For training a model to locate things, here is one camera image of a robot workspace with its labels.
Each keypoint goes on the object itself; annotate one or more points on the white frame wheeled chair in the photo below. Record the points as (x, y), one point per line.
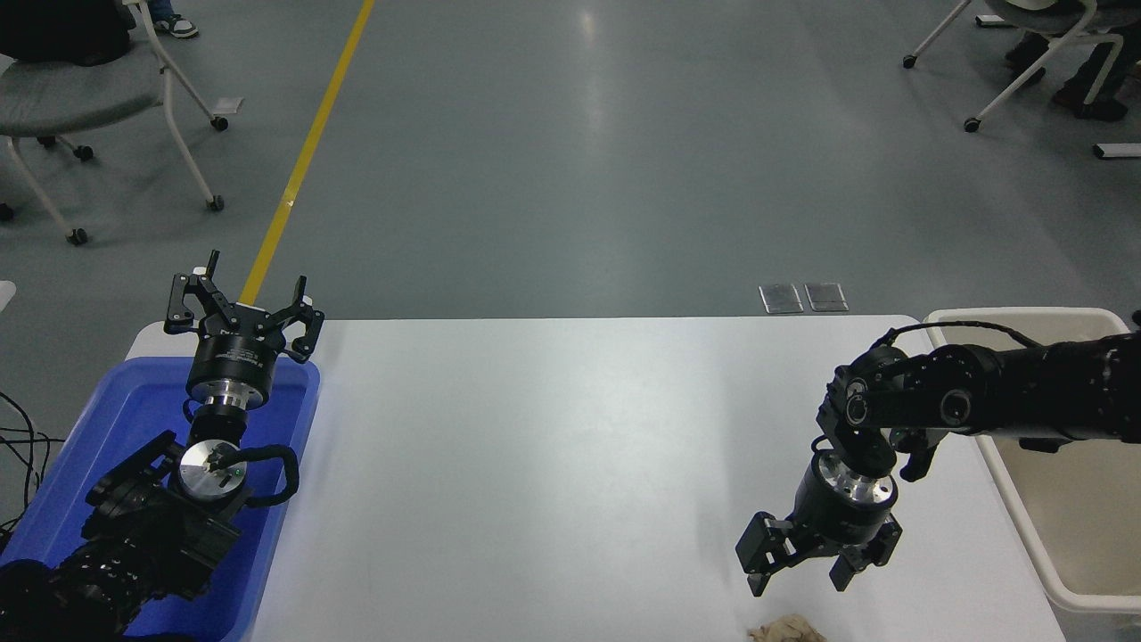
(1034, 18)

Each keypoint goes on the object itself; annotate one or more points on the tan paper ball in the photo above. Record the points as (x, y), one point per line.
(786, 629)

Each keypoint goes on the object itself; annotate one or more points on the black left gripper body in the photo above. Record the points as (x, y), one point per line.
(236, 357)

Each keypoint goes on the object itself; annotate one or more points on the white metal foot bar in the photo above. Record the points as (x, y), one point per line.
(1119, 151)
(994, 20)

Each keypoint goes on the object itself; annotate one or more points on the large pale plastic bin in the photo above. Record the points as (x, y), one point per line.
(1070, 526)

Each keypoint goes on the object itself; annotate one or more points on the blue plastic tray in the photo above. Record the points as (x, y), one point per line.
(116, 410)

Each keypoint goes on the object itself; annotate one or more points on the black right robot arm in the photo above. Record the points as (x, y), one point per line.
(1025, 392)

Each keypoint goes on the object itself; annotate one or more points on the person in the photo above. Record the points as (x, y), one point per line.
(1101, 107)
(53, 31)

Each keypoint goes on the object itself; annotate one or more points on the white rounded object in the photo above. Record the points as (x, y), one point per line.
(5, 294)

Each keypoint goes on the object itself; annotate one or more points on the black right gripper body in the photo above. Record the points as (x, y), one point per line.
(838, 524)

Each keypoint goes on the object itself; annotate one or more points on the silver floor plate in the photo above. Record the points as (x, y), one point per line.
(781, 299)
(826, 297)

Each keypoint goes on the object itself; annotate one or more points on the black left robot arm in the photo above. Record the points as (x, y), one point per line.
(151, 526)

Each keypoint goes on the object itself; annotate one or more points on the grey seat white frame chair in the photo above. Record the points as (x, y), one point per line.
(71, 98)

